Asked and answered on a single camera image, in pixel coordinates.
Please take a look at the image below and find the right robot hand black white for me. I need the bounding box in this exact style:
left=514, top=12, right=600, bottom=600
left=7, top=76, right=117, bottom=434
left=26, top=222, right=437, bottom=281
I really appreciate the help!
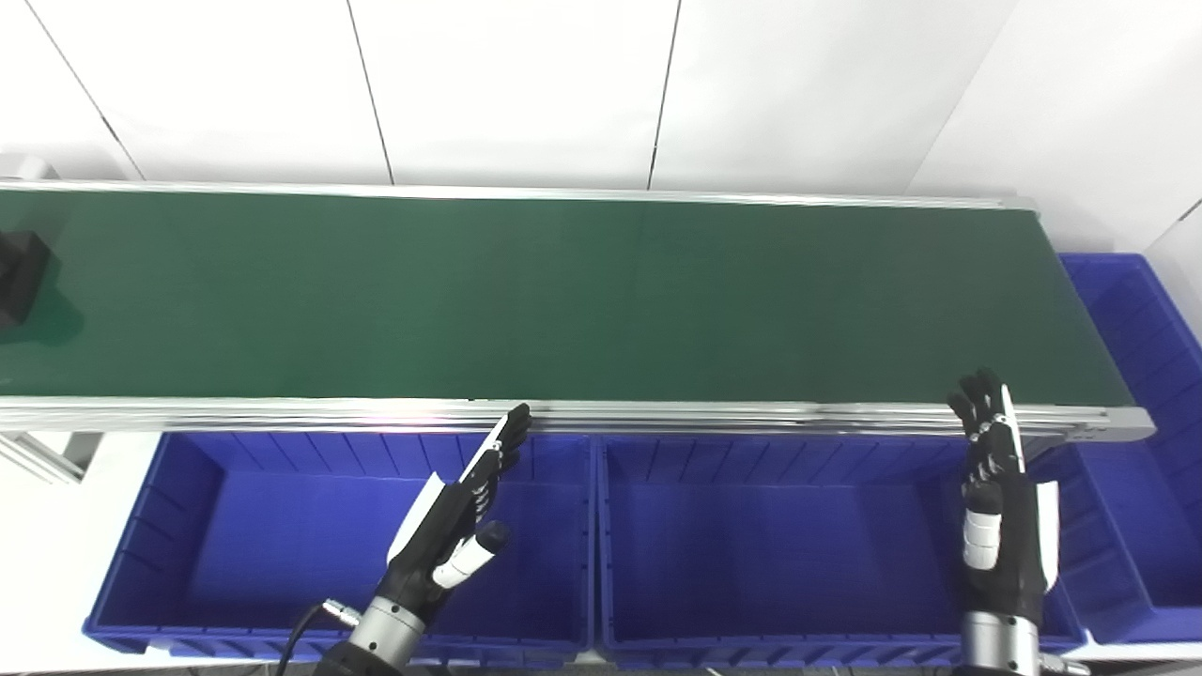
left=947, top=368, right=1062, bottom=621

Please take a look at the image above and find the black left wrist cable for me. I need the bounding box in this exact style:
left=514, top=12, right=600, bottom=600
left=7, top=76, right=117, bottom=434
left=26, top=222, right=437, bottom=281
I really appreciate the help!
left=275, top=601, right=363, bottom=676

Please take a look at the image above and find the black cylinder block part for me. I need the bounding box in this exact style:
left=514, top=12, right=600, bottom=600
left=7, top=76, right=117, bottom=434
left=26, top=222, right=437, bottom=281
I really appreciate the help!
left=0, top=230, right=54, bottom=330

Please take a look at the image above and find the grey aluminium conveyor leg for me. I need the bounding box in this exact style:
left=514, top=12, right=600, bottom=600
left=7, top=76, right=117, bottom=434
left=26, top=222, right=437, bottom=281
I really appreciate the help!
left=0, top=432, right=104, bottom=485

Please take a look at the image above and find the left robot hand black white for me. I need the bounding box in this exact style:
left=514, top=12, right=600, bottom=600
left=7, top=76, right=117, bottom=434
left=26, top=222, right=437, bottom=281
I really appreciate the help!
left=383, top=404, right=533, bottom=622

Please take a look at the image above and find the blue plastic bin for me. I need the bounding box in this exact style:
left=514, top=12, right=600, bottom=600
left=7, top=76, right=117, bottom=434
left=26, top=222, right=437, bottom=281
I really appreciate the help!
left=1028, top=252, right=1202, bottom=645
left=83, top=430, right=598, bottom=658
left=596, top=434, right=1090, bottom=669

